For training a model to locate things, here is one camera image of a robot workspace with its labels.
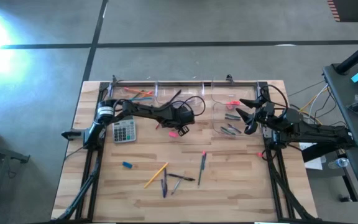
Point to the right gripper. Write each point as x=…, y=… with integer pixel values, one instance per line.
x=266, y=116

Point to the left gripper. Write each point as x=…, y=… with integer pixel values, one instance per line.
x=179, y=116

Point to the green crayon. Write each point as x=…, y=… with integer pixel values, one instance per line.
x=232, y=115

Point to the lilac pen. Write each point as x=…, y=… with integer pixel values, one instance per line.
x=190, y=101

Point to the small red eraser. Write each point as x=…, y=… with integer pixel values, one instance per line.
x=229, y=106

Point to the orange pencil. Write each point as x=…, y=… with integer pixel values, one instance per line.
x=147, y=94

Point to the light blue pencil pink eraser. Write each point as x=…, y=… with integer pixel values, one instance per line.
x=141, y=99

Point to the dark green pencil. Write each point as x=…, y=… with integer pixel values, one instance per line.
x=138, y=94

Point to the dark teal pencil pink eraser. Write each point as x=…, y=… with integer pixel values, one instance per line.
x=201, y=169

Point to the black gel pen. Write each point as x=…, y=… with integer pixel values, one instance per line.
x=180, y=177

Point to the yellow pencil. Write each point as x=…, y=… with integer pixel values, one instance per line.
x=156, y=175

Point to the purple pen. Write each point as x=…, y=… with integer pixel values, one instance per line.
x=165, y=183

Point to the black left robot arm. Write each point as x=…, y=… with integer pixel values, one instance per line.
x=141, y=110

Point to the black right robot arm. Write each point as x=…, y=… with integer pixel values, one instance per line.
x=315, y=132

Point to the clear plastic bin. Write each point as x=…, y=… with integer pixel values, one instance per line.
x=117, y=93
x=219, y=123
x=191, y=90
x=235, y=90

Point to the red tag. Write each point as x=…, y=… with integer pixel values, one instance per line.
x=259, y=154

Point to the grey desk calculator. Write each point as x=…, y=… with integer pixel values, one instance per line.
x=124, y=130

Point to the white paper sheet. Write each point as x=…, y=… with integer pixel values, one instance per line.
x=315, y=163

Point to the black desk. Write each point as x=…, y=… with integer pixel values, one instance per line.
x=346, y=102

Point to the clear water bottle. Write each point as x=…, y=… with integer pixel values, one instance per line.
x=339, y=163

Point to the black monitor pole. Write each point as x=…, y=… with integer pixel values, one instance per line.
x=357, y=55

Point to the hazard striped floor mat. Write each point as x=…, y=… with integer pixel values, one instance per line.
x=353, y=11

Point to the black side table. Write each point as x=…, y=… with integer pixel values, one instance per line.
x=5, y=152

